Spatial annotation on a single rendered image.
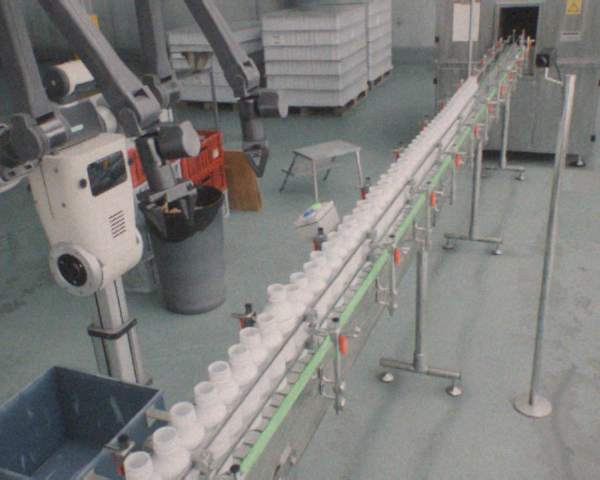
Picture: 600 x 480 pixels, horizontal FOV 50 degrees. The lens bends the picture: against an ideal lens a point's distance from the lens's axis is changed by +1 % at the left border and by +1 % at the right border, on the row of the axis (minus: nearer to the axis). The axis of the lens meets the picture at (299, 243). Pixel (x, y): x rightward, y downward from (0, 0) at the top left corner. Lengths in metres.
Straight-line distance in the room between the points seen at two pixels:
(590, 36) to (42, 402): 5.02
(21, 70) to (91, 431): 0.86
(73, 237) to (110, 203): 0.13
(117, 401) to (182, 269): 1.99
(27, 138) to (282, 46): 6.74
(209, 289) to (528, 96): 3.42
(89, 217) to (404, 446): 1.60
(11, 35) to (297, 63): 6.74
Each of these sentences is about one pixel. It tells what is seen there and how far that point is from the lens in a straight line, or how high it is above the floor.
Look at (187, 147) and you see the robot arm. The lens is 1.26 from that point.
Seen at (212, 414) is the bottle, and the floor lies 1.13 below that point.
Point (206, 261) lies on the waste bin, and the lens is 3.52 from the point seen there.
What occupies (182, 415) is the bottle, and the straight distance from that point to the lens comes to 1.09.
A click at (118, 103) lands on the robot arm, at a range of 1.30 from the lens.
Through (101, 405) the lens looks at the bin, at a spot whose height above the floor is 0.86.
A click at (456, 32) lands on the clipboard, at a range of 5.89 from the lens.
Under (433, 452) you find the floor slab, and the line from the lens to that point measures 2.70.
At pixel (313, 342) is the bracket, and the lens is 1.39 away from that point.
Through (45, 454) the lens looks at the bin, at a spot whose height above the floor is 0.75.
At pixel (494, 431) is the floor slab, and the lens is 2.83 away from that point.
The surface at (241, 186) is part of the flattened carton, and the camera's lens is 4.99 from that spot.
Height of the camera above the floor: 1.81
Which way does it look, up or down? 24 degrees down
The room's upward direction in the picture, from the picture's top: 4 degrees counter-clockwise
